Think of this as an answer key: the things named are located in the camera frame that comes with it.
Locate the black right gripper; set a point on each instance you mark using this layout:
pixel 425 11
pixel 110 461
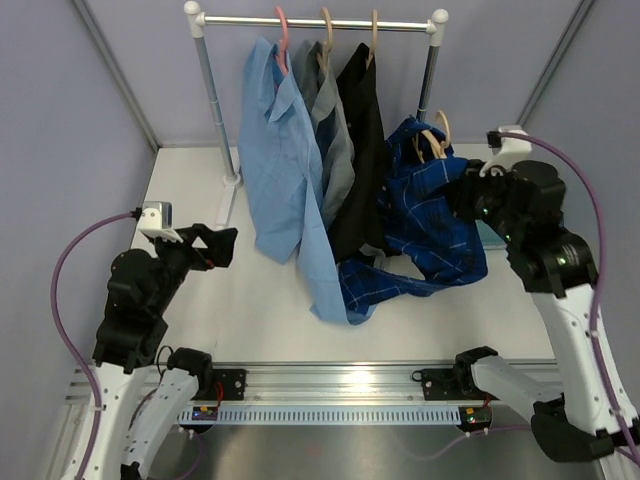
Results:
pixel 464 191

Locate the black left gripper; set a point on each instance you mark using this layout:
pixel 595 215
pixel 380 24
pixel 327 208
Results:
pixel 219 250

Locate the beige hanger of plaid shirt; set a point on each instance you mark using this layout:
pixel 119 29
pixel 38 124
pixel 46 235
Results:
pixel 438 147

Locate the blue plaid shirt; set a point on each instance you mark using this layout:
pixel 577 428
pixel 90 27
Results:
pixel 417 222

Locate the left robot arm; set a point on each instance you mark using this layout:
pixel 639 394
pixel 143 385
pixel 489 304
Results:
pixel 117 440

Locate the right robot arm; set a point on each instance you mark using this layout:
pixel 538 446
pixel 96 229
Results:
pixel 523 205

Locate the light blue shirt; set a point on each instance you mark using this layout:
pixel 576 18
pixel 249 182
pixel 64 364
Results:
pixel 282 170

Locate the black shirt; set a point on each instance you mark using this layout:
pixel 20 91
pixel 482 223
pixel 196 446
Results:
pixel 357 223

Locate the pink plastic hanger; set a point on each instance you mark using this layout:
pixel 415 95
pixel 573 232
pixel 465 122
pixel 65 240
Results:
pixel 283 43

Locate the grey shirt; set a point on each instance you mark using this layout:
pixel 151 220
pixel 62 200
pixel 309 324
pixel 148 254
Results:
pixel 318 86

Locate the beige hanger with grey shirt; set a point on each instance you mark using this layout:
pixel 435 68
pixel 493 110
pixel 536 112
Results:
pixel 327 45

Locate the beige hanger with black shirt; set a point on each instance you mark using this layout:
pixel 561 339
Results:
pixel 374 38

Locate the teal transparent plastic tray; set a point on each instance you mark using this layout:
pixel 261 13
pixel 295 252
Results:
pixel 489 238

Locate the white and chrome clothes rack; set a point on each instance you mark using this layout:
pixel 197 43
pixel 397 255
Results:
pixel 434 28

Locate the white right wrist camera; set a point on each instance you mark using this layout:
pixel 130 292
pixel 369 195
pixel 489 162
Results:
pixel 506 151

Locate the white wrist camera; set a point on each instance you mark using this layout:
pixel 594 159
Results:
pixel 506 151
pixel 155 222

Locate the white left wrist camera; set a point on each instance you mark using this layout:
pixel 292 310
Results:
pixel 155 222

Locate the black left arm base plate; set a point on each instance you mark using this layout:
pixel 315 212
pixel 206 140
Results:
pixel 222 383

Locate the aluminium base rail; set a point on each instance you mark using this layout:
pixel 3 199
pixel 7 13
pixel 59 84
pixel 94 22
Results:
pixel 318 383

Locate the light blue slotted cable duct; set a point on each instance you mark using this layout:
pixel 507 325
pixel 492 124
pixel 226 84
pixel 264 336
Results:
pixel 321 415

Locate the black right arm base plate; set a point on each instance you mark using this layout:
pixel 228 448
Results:
pixel 441 384

